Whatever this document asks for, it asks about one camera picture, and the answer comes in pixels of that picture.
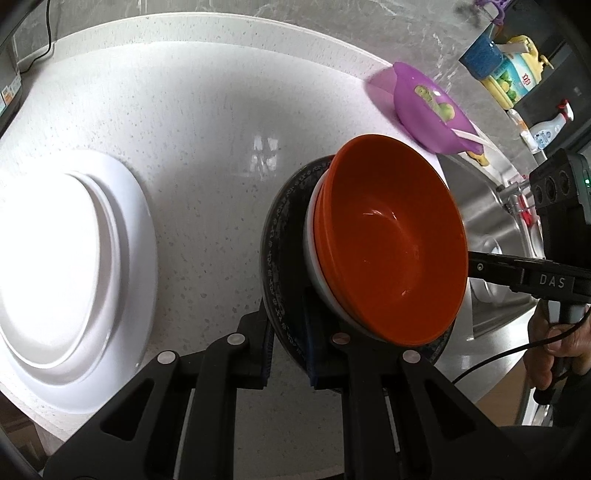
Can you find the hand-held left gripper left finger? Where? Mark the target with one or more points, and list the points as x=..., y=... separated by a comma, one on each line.
x=265, y=364

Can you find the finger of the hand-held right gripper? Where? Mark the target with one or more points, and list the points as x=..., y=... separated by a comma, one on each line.
x=494, y=270

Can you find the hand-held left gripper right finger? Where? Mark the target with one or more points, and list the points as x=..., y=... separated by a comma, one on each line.
x=314, y=350

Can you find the small white bowl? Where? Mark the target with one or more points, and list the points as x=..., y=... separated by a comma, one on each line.
x=311, y=258

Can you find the dark blue patterned bowl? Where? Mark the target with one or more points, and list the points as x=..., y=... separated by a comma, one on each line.
x=277, y=258

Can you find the orange bowl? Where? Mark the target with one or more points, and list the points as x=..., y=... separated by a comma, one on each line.
x=392, y=240

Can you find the large white plate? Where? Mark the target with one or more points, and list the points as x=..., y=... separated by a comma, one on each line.
x=138, y=258

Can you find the medium white plate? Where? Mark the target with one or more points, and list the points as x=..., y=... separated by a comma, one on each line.
x=116, y=240

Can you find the person's right hand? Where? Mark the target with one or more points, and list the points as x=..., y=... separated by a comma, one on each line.
x=538, y=341

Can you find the stainless steel sink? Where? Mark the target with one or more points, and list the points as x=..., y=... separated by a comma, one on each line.
x=489, y=217

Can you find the chrome faucet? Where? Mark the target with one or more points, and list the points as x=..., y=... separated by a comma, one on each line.
x=512, y=194

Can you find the white spray bottle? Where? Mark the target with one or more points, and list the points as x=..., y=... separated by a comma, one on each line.
x=549, y=129

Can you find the yellow dish soap bottle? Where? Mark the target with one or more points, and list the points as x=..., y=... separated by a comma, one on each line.
x=512, y=74

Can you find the purple plastic bowl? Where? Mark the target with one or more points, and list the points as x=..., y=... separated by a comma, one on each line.
x=429, y=110

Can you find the blue cup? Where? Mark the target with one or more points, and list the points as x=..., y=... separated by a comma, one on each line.
x=480, y=55

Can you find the stainless steel appliance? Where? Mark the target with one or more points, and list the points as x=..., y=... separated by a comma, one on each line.
x=7, y=83

